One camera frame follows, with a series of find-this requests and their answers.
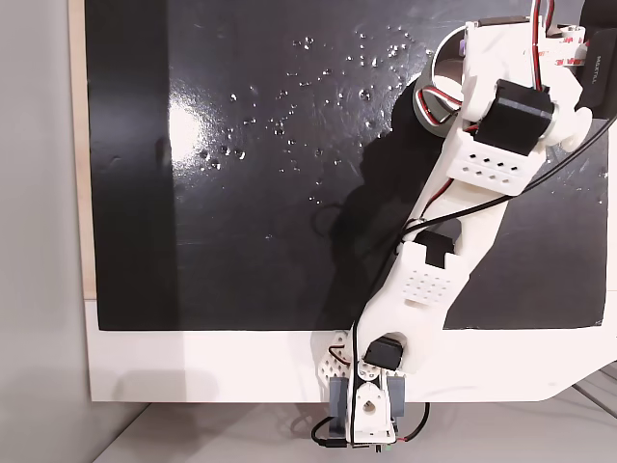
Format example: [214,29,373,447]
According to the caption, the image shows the long black cable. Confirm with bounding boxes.
[392,118,617,258]

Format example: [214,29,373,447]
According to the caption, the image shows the black power cable loop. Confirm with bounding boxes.
[309,416,354,450]

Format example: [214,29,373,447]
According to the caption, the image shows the white tape with red print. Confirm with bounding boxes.
[538,24,588,69]

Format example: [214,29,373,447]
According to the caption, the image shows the black glossy table mat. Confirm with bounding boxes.
[84,0,610,333]

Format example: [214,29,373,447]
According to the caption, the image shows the red white black servo cable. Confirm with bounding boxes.
[525,0,551,94]
[416,85,465,129]

